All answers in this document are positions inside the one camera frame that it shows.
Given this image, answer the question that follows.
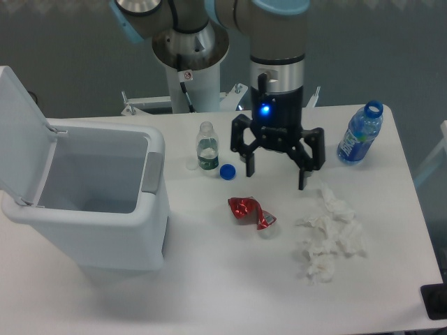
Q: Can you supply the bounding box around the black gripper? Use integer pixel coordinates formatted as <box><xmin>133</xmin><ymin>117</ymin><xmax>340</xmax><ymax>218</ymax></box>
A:
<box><xmin>230</xmin><ymin>87</ymin><xmax>325</xmax><ymax>191</ymax></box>

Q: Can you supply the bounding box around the crushed red can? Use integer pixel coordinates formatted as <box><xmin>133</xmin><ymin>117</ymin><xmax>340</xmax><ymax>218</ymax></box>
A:
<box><xmin>227</xmin><ymin>197</ymin><xmax>277</xmax><ymax>231</ymax></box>

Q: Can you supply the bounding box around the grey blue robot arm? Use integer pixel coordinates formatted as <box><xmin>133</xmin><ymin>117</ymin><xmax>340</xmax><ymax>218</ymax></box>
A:
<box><xmin>110</xmin><ymin>1</ymin><xmax>325</xmax><ymax>189</ymax></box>

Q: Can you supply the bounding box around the blue bottle cap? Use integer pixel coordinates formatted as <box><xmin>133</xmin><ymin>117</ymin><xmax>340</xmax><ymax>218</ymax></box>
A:
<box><xmin>219</xmin><ymin>163</ymin><xmax>236</xmax><ymax>181</ymax></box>

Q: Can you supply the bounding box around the clear plastic bottle green label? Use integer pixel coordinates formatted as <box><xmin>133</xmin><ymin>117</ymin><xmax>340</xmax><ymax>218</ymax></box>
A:
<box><xmin>196</xmin><ymin>121</ymin><xmax>219</xmax><ymax>177</ymax></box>

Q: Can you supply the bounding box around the blue plastic bottle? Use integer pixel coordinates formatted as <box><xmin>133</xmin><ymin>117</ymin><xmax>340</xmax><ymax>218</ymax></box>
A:
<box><xmin>337</xmin><ymin>100</ymin><xmax>383</xmax><ymax>165</ymax></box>

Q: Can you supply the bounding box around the white bottle cap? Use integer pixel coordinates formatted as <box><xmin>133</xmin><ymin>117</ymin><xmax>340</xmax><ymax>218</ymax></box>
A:
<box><xmin>185</xmin><ymin>159</ymin><xmax>198</xmax><ymax>171</ymax></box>

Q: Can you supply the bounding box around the crumpled white tissue paper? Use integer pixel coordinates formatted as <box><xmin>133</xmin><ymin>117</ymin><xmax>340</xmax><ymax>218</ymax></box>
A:
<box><xmin>296</xmin><ymin>180</ymin><xmax>367</xmax><ymax>285</ymax></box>

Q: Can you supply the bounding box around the white trash bin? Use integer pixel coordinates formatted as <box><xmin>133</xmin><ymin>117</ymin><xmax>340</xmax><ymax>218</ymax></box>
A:
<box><xmin>1</xmin><ymin>119</ymin><xmax>169</xmax><ymax>270</ymax></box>

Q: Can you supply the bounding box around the black device at edge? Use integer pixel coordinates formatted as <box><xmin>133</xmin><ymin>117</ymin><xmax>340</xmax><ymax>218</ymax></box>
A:
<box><xmin>420</xmin><ymin>283</ymin><xmax>446</xmax><ymax>320</ymax></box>

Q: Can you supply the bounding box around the white trash bin lid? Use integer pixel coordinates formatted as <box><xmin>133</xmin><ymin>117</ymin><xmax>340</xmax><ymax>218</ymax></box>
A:
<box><xmin>1</xmin><ymin>66</ymin><xmax>68</xmax><ymax>206</ymax></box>

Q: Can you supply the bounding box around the white metal base frame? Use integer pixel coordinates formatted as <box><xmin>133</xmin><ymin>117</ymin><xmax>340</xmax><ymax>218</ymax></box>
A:
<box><xmin>120</xmin><ymin>82</ymin><xmax>322</xmax><ymax>117</ymax></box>

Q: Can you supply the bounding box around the black cable on pedestal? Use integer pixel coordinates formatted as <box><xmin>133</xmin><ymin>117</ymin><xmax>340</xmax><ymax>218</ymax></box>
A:
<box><xmin>176</xmin><ymin>54</ymin><xmax>196</xmax><ymax>114</ymax></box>

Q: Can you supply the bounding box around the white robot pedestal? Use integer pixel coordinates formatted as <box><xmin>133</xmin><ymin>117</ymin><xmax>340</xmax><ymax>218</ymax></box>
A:
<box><xmin>152</xmin><ymin>22</ymin><xmax>229</xmax><ymax>114</ymax></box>

